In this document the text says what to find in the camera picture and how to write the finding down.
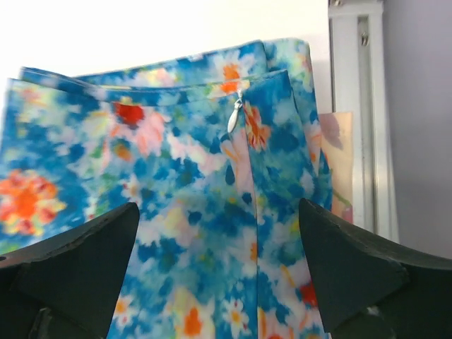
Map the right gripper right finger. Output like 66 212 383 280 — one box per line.
299 198 451 339

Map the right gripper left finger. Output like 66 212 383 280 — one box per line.
1 203 140 338

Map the blue floral skirt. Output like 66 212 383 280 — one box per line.
1 38 332 338

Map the orange floral folded skirt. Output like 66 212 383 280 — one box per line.
319 112 354 222

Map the silver zipper pull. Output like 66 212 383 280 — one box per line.
227 89 243 133

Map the aluminium right side rail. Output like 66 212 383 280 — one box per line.
328 1 399 242

